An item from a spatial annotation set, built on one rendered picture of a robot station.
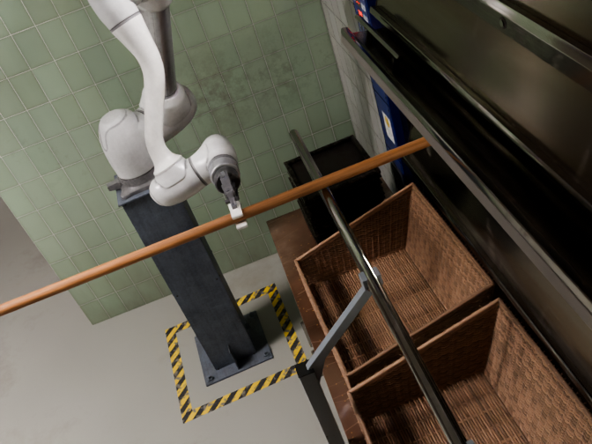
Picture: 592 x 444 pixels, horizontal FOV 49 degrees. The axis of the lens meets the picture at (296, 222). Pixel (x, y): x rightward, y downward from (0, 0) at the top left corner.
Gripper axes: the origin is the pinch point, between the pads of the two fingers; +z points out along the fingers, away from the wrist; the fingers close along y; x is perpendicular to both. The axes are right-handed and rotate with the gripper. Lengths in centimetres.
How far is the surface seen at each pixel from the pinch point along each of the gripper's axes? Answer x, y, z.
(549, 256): -47, -25, 76
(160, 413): 69, 119, -50
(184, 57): 2, 2, -123
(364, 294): -21.6, 6.6, 38.1
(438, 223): -56, 37, -8
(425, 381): -24, 2, 70
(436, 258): -53, 49, -6
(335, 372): -9, 61, 12
